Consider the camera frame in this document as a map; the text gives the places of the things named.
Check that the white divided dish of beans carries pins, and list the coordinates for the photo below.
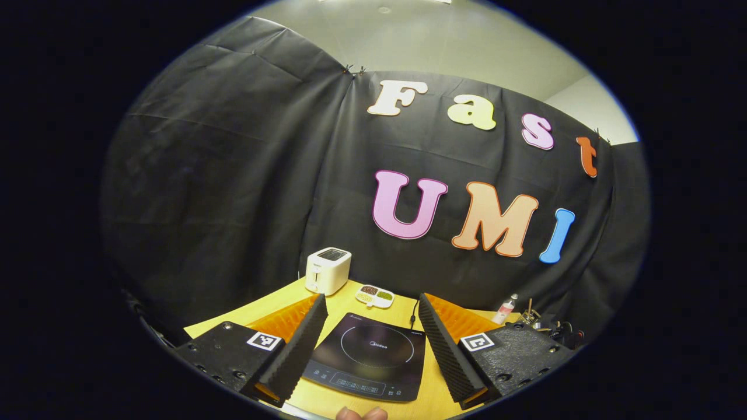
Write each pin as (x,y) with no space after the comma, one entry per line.
(374,297)

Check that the white toaster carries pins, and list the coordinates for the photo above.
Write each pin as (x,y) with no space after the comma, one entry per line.
(327,274)

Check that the black induction cooktop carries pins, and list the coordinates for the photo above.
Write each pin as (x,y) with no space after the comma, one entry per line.
(373,350)

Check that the clear bottle with pink label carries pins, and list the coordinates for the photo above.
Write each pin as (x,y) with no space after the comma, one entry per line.
(503,312)

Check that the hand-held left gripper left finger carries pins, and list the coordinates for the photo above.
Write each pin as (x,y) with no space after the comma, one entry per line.
(303,344)

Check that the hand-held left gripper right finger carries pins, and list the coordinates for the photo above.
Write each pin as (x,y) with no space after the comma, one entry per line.
(446,356)

